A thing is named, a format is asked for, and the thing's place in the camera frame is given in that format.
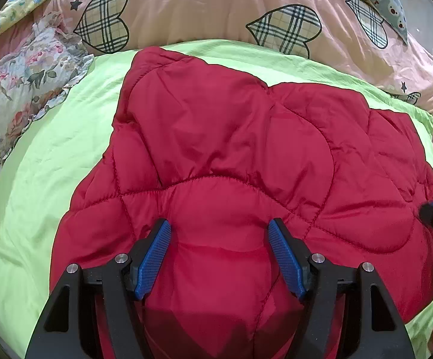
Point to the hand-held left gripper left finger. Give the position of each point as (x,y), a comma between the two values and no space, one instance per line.
(153,258)

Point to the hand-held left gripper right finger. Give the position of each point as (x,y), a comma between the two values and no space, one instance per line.
(285,258)

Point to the red quilted coat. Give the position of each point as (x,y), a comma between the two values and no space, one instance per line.
(220,149)

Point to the light green bedsheet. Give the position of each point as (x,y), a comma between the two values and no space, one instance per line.
(52,157)

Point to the floral ruffled cloth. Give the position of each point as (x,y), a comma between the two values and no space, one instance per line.
(14,93)

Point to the pink duvet with plaid hearts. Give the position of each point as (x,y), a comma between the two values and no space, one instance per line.
(201,3)

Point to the plain pink blanket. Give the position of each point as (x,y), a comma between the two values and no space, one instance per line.
(3,43)

